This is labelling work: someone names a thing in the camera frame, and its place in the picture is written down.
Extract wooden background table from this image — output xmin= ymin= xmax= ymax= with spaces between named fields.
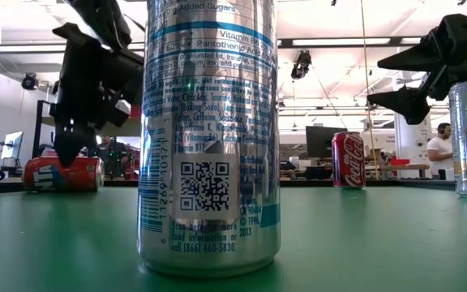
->
xmin=379 ymin=163 xmax=431 ymax=179

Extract thin yellow pole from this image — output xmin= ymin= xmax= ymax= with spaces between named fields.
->
xmin=358 ymin=0 xmax=380 ymax=180

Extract small white monitor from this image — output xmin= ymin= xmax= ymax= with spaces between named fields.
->
xmin=0 ymin=131 xmax=24 ymax=161

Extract white cylindrical pillar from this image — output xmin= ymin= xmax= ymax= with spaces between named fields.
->
xmin=394 ymin=111 xmax=436 ymax=180

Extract black hanging camera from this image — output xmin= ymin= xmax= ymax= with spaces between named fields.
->
xmin=289 ymin=49 xmax=313 ymax=81

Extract wooden shelf black metal frame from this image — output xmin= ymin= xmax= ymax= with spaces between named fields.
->
xmin=32 ymin=100 xmax=142 ymax=179

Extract black ceiling camera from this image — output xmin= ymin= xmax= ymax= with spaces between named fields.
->
xmin=21 ymin=72 xmax=39 ymax=91

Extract black computer monitor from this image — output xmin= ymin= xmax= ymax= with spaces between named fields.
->
xmin=305 ymin=125 xmax=349 ymax=160

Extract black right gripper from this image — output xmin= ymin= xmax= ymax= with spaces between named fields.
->
xmin=366 ymin=14 xmax=467 ymax=126

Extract person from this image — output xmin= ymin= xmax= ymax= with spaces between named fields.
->
xmin=97 ymin=135 xmax=134 ymax=179
xmin=426 ymin=122 xmax=455 ymax=181

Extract red Coca-Cola can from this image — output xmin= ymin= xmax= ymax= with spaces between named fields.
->
xmin=331 ymin=131 xmax=366 ymax=190

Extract red Fanta can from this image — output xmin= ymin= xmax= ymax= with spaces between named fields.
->
xmin=21 ymin=156 xmax=106 ymax=193

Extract silver blue Red Bull can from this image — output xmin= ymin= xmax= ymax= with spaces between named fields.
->
xmin=137 ymin=0 xmax=282 ymax=279

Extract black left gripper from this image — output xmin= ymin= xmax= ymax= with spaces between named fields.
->
xmin=50 ymin=22 xmax=145 ymax=168

